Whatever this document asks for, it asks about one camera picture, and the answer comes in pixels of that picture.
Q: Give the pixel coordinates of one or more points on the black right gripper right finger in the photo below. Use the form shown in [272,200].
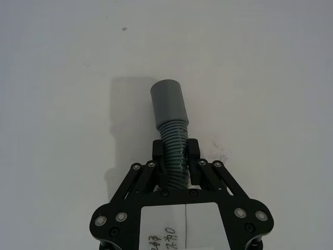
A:
[193,161]

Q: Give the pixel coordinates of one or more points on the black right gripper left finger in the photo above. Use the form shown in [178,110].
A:
[158,153]

